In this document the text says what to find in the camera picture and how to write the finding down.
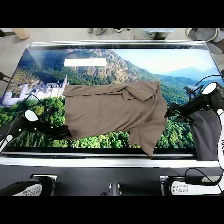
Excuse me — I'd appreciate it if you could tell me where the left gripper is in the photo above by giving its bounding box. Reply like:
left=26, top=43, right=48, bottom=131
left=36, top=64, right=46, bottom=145
left=49, top=125, right=73, bottom=140

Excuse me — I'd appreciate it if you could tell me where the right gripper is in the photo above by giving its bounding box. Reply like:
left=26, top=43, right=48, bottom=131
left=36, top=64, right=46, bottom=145
left=165, top=103, right=188, bottom=122

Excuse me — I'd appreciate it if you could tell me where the brown shirt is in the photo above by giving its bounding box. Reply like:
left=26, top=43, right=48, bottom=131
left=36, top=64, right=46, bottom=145
left=62, top=80, right=169, bottom=158

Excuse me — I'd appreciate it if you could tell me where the grey garment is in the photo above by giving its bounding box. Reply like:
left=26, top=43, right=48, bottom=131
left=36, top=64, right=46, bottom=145
left=190, top=109, right=222, bottom=162

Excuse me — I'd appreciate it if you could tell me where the silver frame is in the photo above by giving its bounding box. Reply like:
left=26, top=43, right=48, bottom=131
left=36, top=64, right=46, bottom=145
left=0, top=151, right=224, bottom=197

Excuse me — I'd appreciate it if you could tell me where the black cable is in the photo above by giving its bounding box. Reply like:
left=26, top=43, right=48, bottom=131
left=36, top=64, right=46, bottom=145
left=184, top=167, right=224, bottom=187

